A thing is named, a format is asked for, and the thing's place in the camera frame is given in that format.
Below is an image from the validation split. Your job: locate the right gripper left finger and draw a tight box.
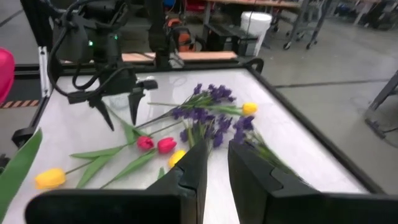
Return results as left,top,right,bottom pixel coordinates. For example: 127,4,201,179
146,139,208,224

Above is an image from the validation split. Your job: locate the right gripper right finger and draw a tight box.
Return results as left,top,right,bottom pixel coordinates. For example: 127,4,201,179
228,139,318,224

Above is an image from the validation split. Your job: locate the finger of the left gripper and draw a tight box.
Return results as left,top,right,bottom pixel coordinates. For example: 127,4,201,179
88,96,115,132
128,88,146,126

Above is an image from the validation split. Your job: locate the yellow artificial tulip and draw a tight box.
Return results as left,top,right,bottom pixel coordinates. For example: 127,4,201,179
157,149,187,181
34,145,125,190
147,101,259,117

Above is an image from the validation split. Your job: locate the orange black vacuum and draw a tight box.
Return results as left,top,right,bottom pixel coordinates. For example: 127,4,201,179
165,17,203,53

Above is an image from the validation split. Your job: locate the wooden board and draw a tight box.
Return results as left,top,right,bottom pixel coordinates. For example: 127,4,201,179
121,51,238,63

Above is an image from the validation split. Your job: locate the gray metal stand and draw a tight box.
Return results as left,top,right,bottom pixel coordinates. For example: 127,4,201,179
363,70,398,141

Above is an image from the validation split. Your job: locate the white bucket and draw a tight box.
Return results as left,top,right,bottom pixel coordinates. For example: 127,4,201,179
240,11,273,57

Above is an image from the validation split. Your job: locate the wooden workbench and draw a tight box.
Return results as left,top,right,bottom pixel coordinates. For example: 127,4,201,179
203,0,301,40

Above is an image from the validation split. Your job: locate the gray rolling cart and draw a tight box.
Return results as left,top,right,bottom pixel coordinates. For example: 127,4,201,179
282,0,330,50

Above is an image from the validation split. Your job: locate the black vertical post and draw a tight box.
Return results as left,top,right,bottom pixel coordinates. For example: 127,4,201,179
146,0,172,68

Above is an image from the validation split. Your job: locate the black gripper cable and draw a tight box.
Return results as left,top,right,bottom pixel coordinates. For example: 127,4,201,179
46,0,137,98

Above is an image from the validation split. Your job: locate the black table frame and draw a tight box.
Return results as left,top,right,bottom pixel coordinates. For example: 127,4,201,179
11,0,386,195

